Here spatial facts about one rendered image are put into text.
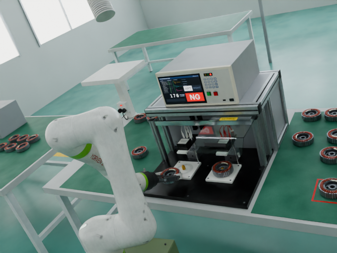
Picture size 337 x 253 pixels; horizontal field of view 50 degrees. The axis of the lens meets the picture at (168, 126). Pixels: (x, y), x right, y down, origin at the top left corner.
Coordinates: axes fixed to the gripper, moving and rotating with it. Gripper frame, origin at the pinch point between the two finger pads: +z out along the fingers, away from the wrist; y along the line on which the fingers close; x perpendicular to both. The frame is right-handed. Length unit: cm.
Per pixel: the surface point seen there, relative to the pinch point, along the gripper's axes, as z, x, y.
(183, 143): 12.3, -16.6, -0.9
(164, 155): 20.8, -8.2, 17.6
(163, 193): -2.0, 9.3, 2.9
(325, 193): 7, 3, -76
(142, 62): 55, -74, 60
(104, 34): 430, -228, 448
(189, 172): 12.4, -0.6, -4.7
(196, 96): 5.9, -41.8, -12.8
